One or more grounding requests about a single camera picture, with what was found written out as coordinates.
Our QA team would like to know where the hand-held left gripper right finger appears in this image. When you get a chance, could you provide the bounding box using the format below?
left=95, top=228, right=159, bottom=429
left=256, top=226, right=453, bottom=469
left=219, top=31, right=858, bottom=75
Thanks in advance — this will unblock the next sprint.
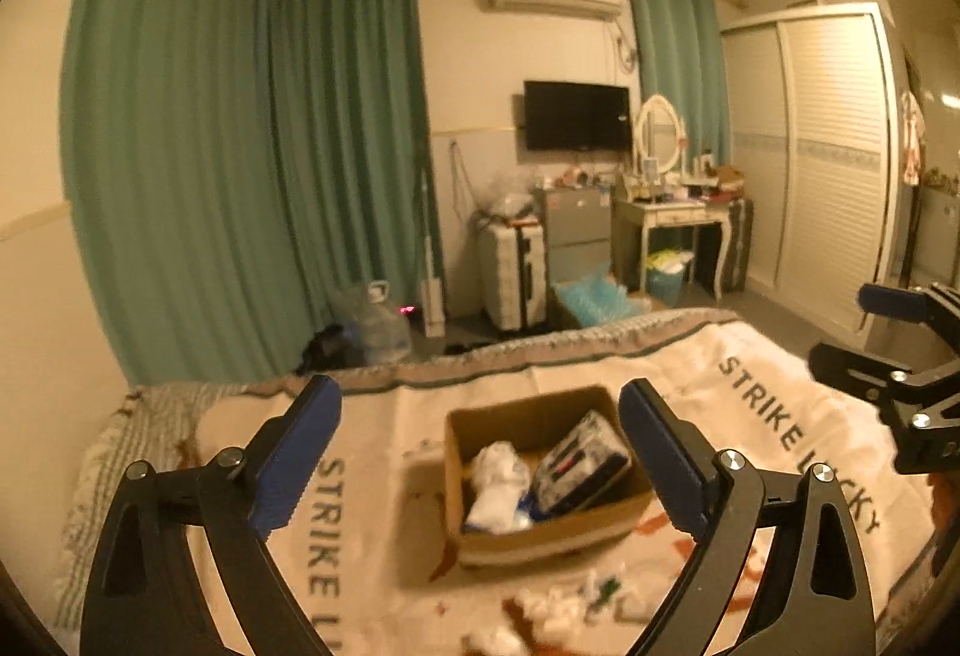
left=619, top=378, right=878, bottom=656

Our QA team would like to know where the white cloth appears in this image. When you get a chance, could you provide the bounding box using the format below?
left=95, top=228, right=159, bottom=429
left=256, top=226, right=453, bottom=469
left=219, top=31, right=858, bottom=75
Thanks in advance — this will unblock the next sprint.
left=463, top=442, right=538, bottom=534

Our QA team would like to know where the white sliding wardrobe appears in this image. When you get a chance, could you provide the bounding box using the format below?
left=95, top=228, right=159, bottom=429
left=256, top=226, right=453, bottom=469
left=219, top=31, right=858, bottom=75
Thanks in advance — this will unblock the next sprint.
left=720, top=2, right=902, bottom=332

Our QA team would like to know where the large water jug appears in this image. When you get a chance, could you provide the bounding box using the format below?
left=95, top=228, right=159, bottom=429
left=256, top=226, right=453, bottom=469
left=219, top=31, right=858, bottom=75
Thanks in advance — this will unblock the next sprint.
left=332, top=279, right=414, bottom=366

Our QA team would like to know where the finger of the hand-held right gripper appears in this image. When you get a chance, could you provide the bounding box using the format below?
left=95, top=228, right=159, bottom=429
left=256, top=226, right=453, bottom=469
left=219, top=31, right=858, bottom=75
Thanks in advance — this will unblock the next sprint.
left=858, top=282, right=960, bottom=348
left=808, top=342, right=960, bottom=477

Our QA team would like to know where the wide green curtain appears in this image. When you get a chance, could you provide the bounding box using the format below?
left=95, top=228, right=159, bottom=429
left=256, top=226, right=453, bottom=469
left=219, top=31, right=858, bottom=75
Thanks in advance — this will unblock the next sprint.
left=58, top=0, right=272, bottom=387

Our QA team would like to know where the hanging patterned cloth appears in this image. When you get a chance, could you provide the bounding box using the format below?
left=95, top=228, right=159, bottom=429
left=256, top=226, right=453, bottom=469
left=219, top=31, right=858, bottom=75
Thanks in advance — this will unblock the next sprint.
left=899, top=89, right=925, bottom=185

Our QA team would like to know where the light grey suitcase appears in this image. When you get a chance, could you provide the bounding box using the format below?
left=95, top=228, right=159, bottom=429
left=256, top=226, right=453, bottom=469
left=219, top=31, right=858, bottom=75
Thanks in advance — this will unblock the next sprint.
left=478, top=217, right=550, bottom=332

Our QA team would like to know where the clear plastic packet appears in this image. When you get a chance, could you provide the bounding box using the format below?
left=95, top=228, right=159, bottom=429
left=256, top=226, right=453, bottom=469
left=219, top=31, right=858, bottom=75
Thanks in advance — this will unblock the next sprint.
left=531, top=410, right=635, bottom=519

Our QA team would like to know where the white printed blanket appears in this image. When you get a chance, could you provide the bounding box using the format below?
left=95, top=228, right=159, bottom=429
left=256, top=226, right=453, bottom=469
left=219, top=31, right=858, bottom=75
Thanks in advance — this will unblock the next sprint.
left=187, top=318, right=938, bottom=656

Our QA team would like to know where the white oval mirror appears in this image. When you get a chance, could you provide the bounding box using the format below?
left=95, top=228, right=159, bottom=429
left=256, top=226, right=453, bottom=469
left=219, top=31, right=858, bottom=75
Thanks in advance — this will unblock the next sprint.
left=633, top=94, right=688, bottom=174

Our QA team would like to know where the brown cardboard box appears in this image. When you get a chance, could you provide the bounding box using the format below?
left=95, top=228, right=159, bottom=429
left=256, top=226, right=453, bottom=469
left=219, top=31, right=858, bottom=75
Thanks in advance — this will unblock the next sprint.
left=444, top=384, right=661, bottom=568

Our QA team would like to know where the blue waste basket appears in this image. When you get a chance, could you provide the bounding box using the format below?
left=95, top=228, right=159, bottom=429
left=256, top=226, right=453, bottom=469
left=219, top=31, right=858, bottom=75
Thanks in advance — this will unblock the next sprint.
left=643, top=249, right=695, bottom=309

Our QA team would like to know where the grey mini fridge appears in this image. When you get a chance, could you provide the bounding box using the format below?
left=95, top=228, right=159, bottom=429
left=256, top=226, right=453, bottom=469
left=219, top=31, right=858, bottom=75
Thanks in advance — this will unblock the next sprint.
left=534, top=185, right=615, bottom=311

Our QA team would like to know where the black bag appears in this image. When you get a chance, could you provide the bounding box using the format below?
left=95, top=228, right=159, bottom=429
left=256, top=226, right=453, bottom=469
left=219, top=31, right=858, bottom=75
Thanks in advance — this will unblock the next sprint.
left=295, top=322, right=355, bottom=374

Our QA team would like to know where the clear plastic bag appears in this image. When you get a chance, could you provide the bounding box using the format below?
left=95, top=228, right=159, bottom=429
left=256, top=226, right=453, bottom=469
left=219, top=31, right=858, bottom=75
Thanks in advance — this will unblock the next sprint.
left=480, top=165, right=538, bottom=227

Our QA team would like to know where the white dressing table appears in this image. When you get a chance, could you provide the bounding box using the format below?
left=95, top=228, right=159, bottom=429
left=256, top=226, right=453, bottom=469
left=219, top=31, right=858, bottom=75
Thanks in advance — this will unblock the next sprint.
left=610, top=195, right=734, bottom=302

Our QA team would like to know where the pack of blue bottles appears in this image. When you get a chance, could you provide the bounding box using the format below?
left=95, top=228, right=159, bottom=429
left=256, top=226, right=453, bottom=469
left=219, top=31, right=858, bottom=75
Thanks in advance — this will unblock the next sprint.
left=553, top=266, right=655, bottom=329

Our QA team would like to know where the white stick mop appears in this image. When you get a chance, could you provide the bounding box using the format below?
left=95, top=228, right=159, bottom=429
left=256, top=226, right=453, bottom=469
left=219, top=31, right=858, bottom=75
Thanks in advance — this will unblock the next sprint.
left=415, top=168, right=446, bottom=337

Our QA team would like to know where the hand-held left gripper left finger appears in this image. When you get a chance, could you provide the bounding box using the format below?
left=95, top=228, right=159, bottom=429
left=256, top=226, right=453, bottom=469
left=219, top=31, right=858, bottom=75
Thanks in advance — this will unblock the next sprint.
left=81, top=373, right=343, bottom=656

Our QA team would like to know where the black wall television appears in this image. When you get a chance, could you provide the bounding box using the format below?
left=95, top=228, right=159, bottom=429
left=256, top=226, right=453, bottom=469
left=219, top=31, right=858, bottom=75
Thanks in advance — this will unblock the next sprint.
left=523, top=79, right=632, bottom=152

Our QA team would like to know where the pile of white tissues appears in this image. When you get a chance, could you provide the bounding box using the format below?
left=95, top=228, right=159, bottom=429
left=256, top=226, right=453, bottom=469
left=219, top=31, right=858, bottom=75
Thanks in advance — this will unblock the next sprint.
left=463, top=566, right=676, bottom=656

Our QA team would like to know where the narrow green curtain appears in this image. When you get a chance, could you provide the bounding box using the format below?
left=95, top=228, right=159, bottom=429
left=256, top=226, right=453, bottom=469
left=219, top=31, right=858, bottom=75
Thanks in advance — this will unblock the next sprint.
left=622, top=0, right=733, bottom=168

